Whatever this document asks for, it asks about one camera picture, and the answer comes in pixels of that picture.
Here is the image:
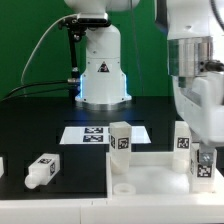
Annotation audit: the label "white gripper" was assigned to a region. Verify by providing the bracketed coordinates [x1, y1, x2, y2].
[173, 72, 224, 166]

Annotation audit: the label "white square tabletop tray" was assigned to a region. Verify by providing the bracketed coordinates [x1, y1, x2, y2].
[105, 150, 224, 199]

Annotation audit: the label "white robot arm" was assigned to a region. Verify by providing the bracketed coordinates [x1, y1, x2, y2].
[64, 0, 224, 165]

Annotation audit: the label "white front fence bar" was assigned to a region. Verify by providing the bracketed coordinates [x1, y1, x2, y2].
[0, 195, 224, 224]

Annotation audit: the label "white sheet with markers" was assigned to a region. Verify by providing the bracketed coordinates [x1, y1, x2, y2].
[59, 126, 151, 145]

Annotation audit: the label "white left fence piece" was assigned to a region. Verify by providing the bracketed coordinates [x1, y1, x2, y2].
[0, 157, 4, 178]

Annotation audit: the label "black cables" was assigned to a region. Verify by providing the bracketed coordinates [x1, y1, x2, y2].
[0, 79, 75, 103]

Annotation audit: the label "camera on stand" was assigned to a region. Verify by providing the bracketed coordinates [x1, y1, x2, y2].
[57, 12, 112, 32]

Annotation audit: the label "black camera stand pole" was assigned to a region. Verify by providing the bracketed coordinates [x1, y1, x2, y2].
[66, 26, 82, 101]

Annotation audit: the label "grey cable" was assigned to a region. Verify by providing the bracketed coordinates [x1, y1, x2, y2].
[19, 13, 78, 88]

